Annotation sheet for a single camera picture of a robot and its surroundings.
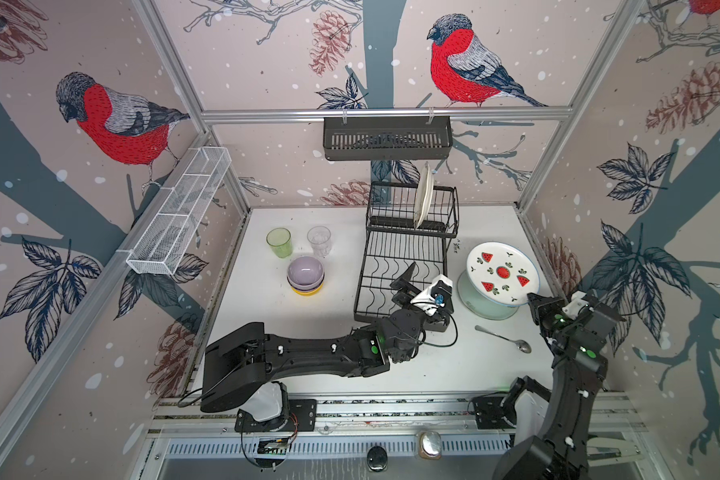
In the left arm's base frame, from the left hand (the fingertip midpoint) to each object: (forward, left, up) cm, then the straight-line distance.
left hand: (428, 276), depth 67 cm
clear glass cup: (+33, +32, -25) cm, 52 cm away
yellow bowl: (+9, +33, -25) cm, 42 cm away
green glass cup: (+29, +45, -22) cm, 58 cm away
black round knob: (-32, +12, -19) cm, 39 cm away
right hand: (+1, -29, -12) cm, 31 cm away
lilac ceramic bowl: (+16, +34, -23) cm, 44 cm away
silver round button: (-29, 0, -23) cm, 38 cm away
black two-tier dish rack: (+31, +4, -27) cm, 41 cm away
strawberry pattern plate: (+9, -25, -14) cm, 30 cm away
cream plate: (+21, -1, +6) cm, 21 cm away
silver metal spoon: (-6, -32, -29) cm, 44 cm away
